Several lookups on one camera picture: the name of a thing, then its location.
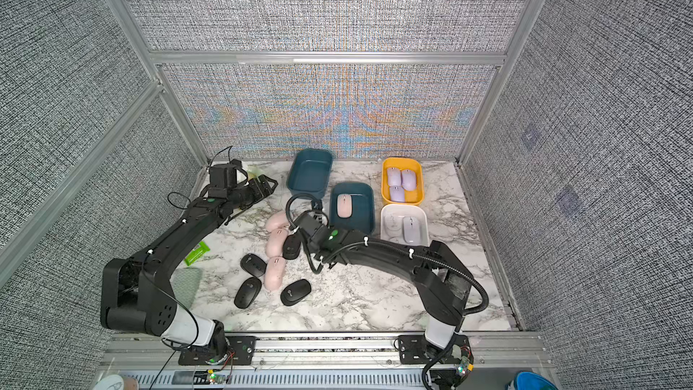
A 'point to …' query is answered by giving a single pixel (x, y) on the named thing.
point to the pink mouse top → (278, 219)
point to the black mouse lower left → (247, 292)
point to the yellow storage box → (411, 198)
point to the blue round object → (525, 380)
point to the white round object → (110, 382)
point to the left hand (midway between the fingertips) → (275, 183)
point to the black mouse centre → (291, 246)
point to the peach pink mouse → (344, 205)
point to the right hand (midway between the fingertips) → (314, 227)
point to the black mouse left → (254, 264)
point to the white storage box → (419, 210)
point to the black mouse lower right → (295, 292)
